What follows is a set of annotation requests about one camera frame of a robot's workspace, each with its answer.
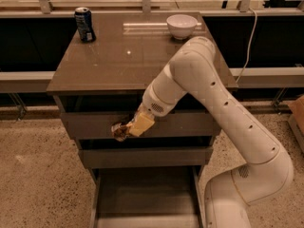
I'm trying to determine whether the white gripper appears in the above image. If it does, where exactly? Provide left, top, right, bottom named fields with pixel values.
left=129, top=85, right=174, bottom=137

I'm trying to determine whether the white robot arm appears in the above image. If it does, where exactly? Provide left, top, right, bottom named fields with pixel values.
left=129, top=37, right=294, bottom=228

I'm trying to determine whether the grey middle drawer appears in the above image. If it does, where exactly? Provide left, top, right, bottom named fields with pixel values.
left=79, top=146, right=213, bottom=169

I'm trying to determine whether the grey top drawer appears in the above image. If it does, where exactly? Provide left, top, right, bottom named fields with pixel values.
left=61, top=111, right=221, bottom=140

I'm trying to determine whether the grey drawer cabinet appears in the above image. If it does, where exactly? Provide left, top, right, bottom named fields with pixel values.
left=46, top=11, right=242, bottom=228

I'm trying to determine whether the grey open bottom drawer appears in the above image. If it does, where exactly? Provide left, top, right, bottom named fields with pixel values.
left=89, top=166, right=205, bottom=228

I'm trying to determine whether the blue soda can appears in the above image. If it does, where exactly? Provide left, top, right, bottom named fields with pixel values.
left=74, top=7, right=96, bottom=43

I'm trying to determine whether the white ceramic bowl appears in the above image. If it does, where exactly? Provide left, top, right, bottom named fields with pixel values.
left=166, top=14, right=198, bottom=40

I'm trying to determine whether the cardboard box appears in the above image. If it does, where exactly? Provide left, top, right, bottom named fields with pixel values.
left=288, top=95, right=304, bottom=153

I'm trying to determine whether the white power cable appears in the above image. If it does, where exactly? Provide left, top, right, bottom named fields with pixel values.
left=235, top=7, right=258, bottom=84

